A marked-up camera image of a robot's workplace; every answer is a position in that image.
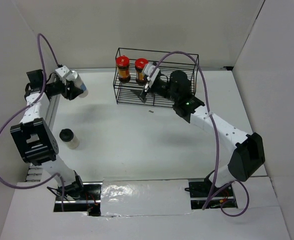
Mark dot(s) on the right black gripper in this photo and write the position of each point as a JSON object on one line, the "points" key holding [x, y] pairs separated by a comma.
{"points": [[143, 95]]}

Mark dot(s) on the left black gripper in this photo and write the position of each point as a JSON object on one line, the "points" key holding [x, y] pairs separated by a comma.
{"points": [[74, 91]]}

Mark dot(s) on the white bottle blue label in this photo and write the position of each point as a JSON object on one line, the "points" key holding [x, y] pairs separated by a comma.
{"points": [[78, 82]]}

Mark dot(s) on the red lid chili jar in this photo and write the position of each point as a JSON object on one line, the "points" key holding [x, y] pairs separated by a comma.
{"points": [[139, 66]]}

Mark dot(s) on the red lid sauce jar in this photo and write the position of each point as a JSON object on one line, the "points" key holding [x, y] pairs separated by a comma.
{"points": [[123, 64]]}

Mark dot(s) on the black cap pellet bottle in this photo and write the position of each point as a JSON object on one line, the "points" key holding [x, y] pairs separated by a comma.
{"points": [[69, 138]]}

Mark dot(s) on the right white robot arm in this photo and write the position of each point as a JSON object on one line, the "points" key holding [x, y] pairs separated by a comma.
{"points": [[247, 149]]}

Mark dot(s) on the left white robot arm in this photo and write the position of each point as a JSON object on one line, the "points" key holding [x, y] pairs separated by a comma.
{"points": [[73, 186]]}

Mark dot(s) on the white taped cover sheet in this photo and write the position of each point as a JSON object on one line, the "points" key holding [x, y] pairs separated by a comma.
{"points": [[122, 197]]}

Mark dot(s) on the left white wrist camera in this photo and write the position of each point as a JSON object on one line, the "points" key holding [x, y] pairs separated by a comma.
{"points": [[63, 72]]}

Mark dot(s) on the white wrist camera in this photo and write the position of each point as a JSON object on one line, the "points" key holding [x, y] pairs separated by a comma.
{"points": [[63, 72], [150, 71]]}

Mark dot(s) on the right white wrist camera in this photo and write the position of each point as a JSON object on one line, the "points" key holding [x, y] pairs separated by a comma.
{"points": [[150, 71]]}

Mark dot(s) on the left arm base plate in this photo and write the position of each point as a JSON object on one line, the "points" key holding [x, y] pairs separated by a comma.
{"points": [[88, 202]]}

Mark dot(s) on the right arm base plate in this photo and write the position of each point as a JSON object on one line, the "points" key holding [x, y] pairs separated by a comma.
{"points": [[199, 191]]}

